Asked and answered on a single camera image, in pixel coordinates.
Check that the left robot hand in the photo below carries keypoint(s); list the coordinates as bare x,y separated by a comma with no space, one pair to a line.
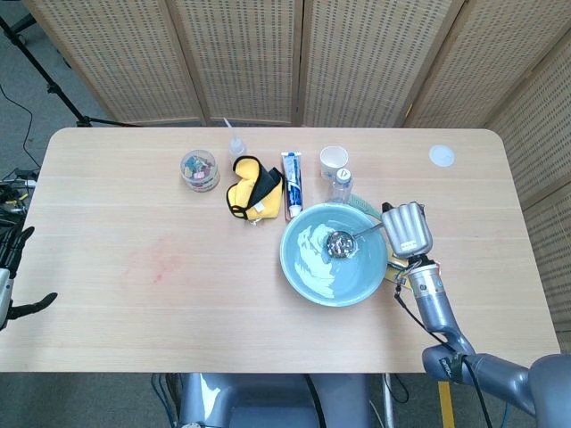
18,249

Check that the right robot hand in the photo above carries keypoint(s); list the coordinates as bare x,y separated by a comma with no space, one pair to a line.
408,229

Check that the blue white toothpaste tube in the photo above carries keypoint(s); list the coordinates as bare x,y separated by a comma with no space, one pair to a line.
292,178

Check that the wooden rattan folding screen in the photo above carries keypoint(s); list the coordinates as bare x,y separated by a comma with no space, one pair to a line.
250,58

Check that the grey robot torso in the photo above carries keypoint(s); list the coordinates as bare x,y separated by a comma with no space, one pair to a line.
267,401

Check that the green striped flat packet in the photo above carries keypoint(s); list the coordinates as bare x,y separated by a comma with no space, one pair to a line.
366,206

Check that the white round table disc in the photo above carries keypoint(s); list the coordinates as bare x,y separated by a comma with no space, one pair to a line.
442,156

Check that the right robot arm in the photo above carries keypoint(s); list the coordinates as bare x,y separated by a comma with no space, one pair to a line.
435,307

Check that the clear jar of binder clips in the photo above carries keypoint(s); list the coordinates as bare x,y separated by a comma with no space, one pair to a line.
201,171

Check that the black tripod stand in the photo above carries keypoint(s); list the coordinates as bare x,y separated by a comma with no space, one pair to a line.
53,87

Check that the yellow carded razor package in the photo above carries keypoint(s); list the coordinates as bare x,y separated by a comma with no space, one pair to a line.
397,272

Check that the light blue plastic basin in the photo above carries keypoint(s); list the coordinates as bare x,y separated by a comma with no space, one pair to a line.
357,281

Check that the translucent squeeze wash bottle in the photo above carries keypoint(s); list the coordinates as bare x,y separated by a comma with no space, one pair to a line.
236,149

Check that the stainless steel ladle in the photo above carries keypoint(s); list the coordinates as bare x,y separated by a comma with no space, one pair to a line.
340,245

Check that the clear plastic water bottle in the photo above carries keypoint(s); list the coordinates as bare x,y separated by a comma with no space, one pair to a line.
341,189

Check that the white paper cup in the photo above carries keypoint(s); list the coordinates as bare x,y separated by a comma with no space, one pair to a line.
332,167

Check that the yellow black-trimmed cloth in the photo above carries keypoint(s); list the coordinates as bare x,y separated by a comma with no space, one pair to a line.
243,194

